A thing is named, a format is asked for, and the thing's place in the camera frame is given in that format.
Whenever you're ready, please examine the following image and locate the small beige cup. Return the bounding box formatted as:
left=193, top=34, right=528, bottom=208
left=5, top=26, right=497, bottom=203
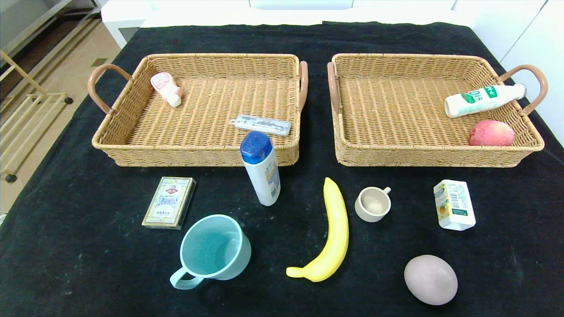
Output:
left=355, top=186, right=392, bottom=223

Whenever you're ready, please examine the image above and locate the yellow banana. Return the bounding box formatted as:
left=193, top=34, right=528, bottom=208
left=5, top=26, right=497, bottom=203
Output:
left=286, top=177, right=349, bottom=283

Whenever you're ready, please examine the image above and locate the grey flat blister pack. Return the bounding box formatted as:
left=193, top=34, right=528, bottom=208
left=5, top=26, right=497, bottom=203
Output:
left=229, top=114, right=292, bottom=136

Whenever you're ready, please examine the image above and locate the white table behind cloth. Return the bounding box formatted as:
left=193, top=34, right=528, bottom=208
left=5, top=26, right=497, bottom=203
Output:
left=100, top=0, right=475, bottom=49

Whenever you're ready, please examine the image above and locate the grey metal shelf frame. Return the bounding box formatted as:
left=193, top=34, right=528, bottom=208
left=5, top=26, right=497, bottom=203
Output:
left=0, top=0, right=103, bottom=66

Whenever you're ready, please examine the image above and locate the small pink bottle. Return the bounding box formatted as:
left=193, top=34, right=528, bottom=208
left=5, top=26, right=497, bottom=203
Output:
left=150, top=72, right=183, bottom=108

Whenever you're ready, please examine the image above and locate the wicker basket with brown handles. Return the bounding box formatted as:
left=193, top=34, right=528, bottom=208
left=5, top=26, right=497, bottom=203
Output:
left=87, top=53, right=309, bottom=167
left=327, top=53, right=549, bottom=168

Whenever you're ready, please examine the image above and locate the white milk bottle green label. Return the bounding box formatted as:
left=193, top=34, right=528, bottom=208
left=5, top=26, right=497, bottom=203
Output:
left=444, top=84, right=527, bottom=119

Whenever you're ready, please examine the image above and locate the red apple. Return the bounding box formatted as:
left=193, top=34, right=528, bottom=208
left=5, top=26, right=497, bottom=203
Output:
left=469, top=120, right=516, bottom=147

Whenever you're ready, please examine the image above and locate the pale pink egg-shaped ball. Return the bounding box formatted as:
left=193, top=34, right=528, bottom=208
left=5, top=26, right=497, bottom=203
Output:
left=404, top=254, right=459, bottom=306

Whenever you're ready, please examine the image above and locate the teal plastic mug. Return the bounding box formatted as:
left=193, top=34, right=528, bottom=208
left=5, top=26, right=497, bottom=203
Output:
left=170, top=214, right=252, bottom=290

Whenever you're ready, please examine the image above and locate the white bottle with blue cap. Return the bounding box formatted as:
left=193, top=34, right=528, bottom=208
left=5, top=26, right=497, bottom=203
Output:
left=240, top=131, right=281, bottom=206

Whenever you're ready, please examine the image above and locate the wooden slatted rack on wheels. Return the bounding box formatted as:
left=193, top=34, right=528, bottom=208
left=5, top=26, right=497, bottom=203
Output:
left=0, top=50, right=74, bottom=184

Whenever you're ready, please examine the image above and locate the playing card box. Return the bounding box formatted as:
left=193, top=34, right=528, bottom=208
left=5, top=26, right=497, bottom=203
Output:
left=141, top=177, right=197, bottom=230

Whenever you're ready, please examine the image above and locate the white juice carton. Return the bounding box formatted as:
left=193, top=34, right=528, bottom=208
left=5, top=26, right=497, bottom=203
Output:
left=433, top=180, right=476, bottom=231

